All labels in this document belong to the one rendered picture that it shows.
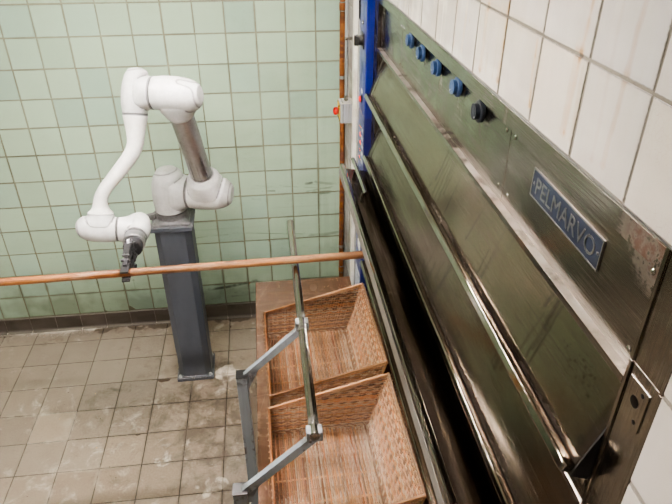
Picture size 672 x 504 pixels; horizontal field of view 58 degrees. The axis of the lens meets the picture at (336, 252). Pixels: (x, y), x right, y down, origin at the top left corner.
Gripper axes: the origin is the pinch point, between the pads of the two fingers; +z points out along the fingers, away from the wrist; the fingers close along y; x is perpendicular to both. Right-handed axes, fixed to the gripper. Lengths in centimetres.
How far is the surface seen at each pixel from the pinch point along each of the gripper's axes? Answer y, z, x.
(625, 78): -106, 129, -97
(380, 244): -22, 29, -91
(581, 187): -89, 126, -97
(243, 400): 35, 37, -40
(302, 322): 2, 37, -63
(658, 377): -77, 151, -97
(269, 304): 62, -55, -53
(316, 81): -32, -125, -87
